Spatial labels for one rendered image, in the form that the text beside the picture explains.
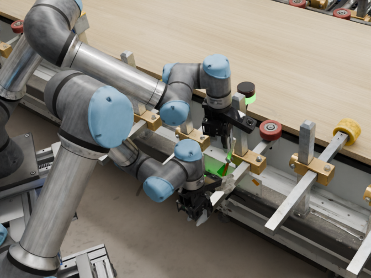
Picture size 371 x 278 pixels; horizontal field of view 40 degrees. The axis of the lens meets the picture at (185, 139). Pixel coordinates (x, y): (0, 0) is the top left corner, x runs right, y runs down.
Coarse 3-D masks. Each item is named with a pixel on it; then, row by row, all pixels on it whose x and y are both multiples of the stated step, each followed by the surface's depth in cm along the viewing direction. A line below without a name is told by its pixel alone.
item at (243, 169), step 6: (258, 144) 183; (264, 144) 182; (270, 144) 184; (258, 150) 181; (264, 150) 182; (240, 168) 175; (246, 168) 175; (234, 174) 174; (240, 174) 173; (240, 180) 175; (216, 192) 169; (222, 192) 169; (210, 198) 167; (216, 198) 167; (222, 198) 169; (216, 204) 167
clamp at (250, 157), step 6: (234, 156) 180; (240, 156) 178; (246, 156) 178; (252, 156) 177; (234, 162) 182; (240, 162) 179; (246, 162) 177; (252, 162) 175; (258, 162) 175; (264, 162) 177; (252, 168) 177; (258, 168) 175; (264, 168) 179; (258, 174) 177
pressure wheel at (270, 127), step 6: (270, 120) 184; (264, 126) 183; (270, 126) 181; (276, 126) 182; (264, 132) 180; (270, 132) 180; (276, 132) 179; (264, 138) 182; (270, 138) 181; (276, 138) 181
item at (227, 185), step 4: (224, 176) 172; (228, 176) 172; (232, 176) 173; (224, 180) 172; (228, 180) 170; (232, 180) 170; (224, 184) 170; (228, 184) 170; (232, 184) 170; (216, 188) 170; (220, 188) 169; (224, 188) 169; (228, 188) 168; (232, 188) 168; (224, 192) 168; (228, 192) 168
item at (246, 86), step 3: (240, 84) 165; (243, 84) 165; (246, 84) 165; (249, 84) 165; (252, 84) 164; (240, 87) 164; (243, 87) 164; (246, 87) 164; (249, 87) 164; (252, 87) 163; (240, 90) 163; (243, 90) 163; (246, 90) 163; (249, 90) 162; (246, 105) 170; (246, 108) 170
